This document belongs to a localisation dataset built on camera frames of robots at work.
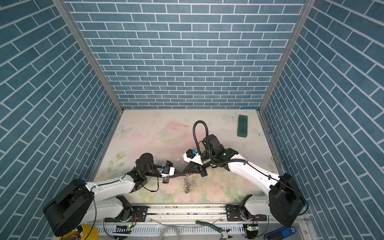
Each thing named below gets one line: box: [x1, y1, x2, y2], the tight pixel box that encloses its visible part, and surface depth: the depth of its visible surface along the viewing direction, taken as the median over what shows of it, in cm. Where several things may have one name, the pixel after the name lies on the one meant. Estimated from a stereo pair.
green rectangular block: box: [237, 114, 248, 138], surface depth 109 cm
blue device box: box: [264, 225, 297, 240], surface depth 69 cm
